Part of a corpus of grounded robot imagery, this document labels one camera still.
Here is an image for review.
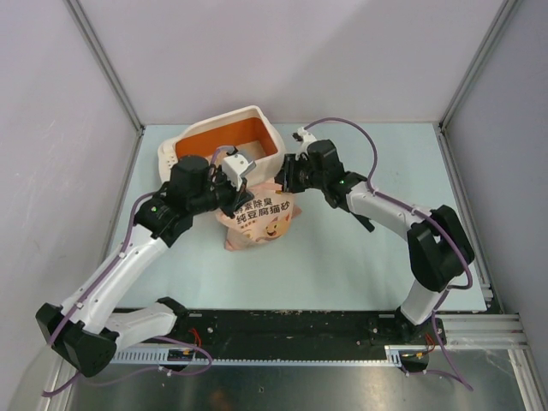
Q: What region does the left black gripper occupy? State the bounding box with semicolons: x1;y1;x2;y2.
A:
189;165;254;219

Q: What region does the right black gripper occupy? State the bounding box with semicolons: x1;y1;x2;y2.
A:
268;154;325;194

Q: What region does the pink cat litter bag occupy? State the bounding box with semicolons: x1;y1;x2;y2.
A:
216;179;301;251

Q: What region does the white orange litter box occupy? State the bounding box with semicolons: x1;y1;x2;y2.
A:
158;105;286;186

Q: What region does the black bag sealing clip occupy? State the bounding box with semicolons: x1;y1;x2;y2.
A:
354;214;375;233

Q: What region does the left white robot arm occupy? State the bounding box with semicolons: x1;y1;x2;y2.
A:
36;152;255;378

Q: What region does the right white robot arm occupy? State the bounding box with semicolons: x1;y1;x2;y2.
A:
275;134;475;343

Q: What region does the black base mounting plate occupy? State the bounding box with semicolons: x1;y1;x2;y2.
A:
168;309;446;352

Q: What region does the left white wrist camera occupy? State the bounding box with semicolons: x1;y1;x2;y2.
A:
221;147;256;189

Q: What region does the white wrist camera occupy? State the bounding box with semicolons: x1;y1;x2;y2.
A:
292;127;317;158
221;147;256;189

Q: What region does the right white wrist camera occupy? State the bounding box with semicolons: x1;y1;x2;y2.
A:
292;127;317;158

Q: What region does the grey slotted cable duct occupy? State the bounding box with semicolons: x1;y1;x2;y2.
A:
111;344;402;367

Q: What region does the aluminium frame rail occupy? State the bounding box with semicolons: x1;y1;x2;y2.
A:
62;312;530;350

